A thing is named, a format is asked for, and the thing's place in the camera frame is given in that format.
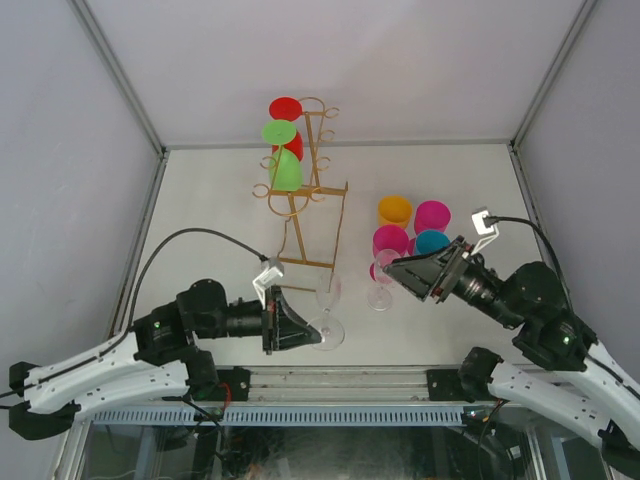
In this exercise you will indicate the green led board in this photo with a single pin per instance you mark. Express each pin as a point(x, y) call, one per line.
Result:
point(214, 414)
point(475, 417)

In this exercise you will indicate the right green led board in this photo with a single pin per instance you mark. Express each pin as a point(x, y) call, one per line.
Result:
point(475, 417)

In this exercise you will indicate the left green led board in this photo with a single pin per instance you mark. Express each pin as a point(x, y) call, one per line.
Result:
point(214, 414)

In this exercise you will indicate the clear wine glass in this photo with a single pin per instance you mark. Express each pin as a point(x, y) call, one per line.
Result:
point(379, 297)
point(328, 293)

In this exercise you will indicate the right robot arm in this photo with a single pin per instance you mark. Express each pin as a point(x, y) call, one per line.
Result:
point(531, 303)

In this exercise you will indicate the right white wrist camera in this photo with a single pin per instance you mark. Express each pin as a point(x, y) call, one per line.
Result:
point(486, 228)

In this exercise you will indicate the left aluminium frame post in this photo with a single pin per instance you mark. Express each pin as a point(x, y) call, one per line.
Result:
point(88, 21)

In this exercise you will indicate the blue slotted cable duct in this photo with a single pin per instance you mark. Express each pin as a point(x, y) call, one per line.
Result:
point(289, 416)

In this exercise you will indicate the green plastic wine glass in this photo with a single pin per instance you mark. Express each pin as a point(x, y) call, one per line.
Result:
point(283, 166)

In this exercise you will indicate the red plastic wine glass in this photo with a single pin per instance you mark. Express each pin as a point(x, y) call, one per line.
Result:
point(290, 109)

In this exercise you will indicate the black base bracket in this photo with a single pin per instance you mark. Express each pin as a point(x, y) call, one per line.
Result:
point(233, 384)
point(445, 385)

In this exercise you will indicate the aluminium front rail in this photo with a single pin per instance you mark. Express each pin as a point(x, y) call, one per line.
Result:
point(269, 385)

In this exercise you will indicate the orange plastic wine glass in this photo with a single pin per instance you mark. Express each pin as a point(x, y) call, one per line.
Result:
point(394, 210)

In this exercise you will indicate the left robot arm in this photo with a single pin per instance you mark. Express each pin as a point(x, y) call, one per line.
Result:
point(156, 357)

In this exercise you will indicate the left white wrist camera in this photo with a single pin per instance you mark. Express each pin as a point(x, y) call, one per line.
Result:
point(272, 271)

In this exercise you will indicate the left black base bracket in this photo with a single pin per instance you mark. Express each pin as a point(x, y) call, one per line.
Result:
point(233, 384)

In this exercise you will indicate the cyan plastic wine glass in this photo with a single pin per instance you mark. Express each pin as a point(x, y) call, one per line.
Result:
point(429, 241)

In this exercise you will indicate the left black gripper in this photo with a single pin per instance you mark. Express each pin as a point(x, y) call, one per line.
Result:
point(283, 326)

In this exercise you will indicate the right aluminium frame post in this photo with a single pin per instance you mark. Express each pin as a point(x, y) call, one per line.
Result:
point(567, 45)

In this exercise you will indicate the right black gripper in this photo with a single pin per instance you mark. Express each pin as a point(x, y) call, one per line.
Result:
point(435, 272)

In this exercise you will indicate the right black base bracket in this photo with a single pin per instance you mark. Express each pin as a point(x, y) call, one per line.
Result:
point(445, 385)

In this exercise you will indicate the magenta wine glass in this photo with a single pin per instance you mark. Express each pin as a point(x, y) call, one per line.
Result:
point(430, 215)
point(390, 237)

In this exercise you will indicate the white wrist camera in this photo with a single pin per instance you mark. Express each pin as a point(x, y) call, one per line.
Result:
point(486, 228)
point(272, 271)

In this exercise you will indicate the gold wire glass rack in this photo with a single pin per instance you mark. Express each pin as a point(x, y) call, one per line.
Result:
point(313, 215)

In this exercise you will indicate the aluminium frame post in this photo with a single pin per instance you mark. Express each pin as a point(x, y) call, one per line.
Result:
point(567, 45)
point(88, 21)

